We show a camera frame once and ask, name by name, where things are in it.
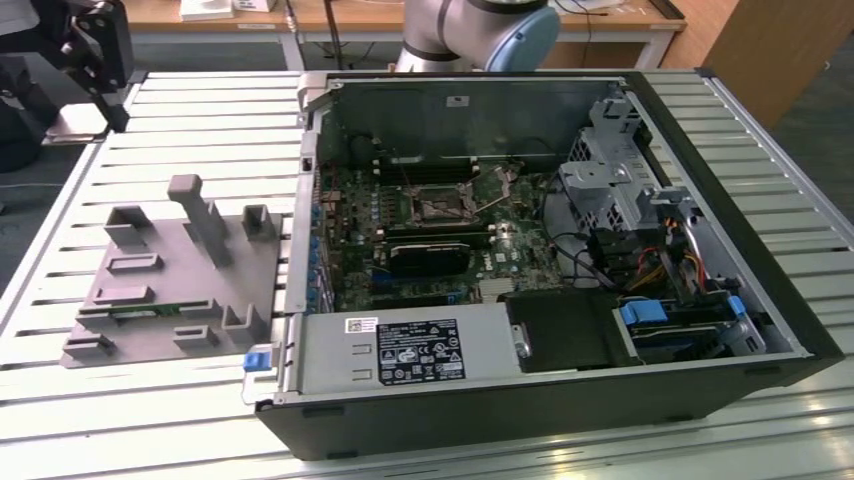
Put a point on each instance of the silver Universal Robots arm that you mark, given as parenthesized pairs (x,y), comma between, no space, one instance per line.
(434,30)

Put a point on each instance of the black RAM slot bank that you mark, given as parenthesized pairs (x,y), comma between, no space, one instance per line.
(434,236)
(428,172)

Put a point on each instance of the CPU socket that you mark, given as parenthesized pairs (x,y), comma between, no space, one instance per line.
(441,210)

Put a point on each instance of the white box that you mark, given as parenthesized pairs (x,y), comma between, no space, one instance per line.
(221,7)

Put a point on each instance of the wooden desk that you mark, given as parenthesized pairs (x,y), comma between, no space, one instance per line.
(321,20)

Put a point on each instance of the grey parts rack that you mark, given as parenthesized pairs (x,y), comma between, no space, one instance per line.
(188,290)

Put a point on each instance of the green RAM stick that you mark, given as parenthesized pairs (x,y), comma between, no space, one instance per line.
(143,312)

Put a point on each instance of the white sticker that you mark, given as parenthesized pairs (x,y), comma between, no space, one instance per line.
(458,100)

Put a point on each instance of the black graphics card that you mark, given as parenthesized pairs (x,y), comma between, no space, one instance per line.
(428,257)

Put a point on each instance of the blue case latch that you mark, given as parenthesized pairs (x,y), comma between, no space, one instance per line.
(258,362)

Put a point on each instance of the silver power supply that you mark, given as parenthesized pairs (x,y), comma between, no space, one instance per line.
(334,350)

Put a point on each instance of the green motherboard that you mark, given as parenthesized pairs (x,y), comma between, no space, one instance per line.
(521,255)

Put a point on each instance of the small silver heatsink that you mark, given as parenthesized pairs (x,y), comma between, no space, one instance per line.
(497,290)

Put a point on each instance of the black power supply label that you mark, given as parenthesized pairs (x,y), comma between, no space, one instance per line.
(421,352)

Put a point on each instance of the silver drive cage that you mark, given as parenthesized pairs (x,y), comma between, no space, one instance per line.
(601,200)

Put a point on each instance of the black open PC case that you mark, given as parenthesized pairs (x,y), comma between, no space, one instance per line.
(468,425)

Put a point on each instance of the blue disk carrier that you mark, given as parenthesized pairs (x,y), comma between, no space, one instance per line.
(643,314)

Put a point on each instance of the brown wooden cabinet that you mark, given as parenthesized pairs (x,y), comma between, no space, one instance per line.
(775,50)

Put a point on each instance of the small blue clip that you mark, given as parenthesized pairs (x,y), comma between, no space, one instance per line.
(736,307)

